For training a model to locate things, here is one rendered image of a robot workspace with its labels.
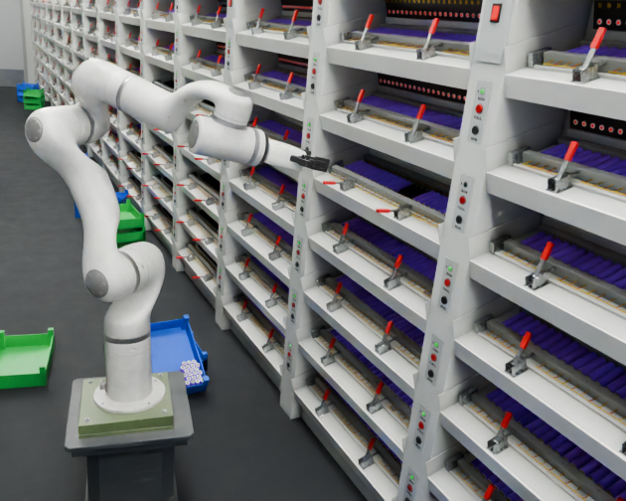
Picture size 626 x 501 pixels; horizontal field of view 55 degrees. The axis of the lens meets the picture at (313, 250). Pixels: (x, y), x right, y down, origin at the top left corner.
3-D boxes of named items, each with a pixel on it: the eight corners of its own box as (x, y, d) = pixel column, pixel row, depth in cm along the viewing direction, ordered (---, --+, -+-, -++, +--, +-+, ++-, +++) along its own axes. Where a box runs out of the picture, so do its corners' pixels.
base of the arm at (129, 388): (85, 414, 158) (81, 350, 152) (101, 377, 176) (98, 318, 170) (160, 414, 160) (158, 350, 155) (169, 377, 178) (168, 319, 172)
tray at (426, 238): (441, 261, 138) (438, 225, 134) (315, 191, 187) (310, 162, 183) (508, 232, 145) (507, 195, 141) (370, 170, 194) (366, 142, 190)
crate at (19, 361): (46, 386, 221) (45, 366, 219) (-16, 390, 216) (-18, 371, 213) (55, 345, 248) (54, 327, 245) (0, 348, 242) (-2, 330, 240)
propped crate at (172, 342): (206, 391, 228) (210, 380, 222) (151, 402, 218) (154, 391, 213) (185, 325, 244) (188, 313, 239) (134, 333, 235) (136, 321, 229)
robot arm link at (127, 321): (93, 337, 159) (88, 250, 152) (138, 312, 176) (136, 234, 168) (131, 348, 155) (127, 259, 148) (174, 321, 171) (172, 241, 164)
